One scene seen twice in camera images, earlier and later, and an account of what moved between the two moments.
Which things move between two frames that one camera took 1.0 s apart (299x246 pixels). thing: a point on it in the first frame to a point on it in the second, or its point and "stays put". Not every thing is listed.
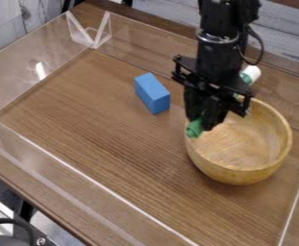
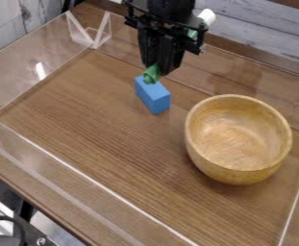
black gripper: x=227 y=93 to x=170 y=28
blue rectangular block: x=151 y=93 stays put
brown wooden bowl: x=243 y=150 stays put
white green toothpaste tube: x=248 y=75 to x=204 y=19
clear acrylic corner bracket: x=85 y=36 stays put
